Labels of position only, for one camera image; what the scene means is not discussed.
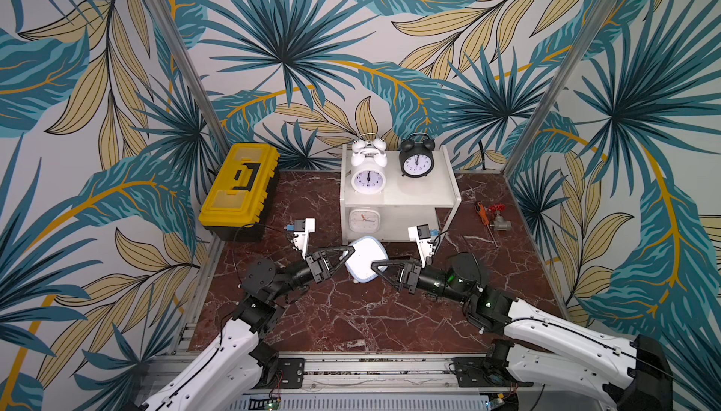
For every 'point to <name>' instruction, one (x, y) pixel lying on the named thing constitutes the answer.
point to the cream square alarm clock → (364, 221)
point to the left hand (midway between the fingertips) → (352, 256)
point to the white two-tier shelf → (404, 202)
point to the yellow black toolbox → (235, 205)
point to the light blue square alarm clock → (368, 251)
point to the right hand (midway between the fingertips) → (375, 265)
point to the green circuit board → (271, 405)
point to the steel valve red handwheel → (499, 224)
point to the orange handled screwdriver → (484, 217)
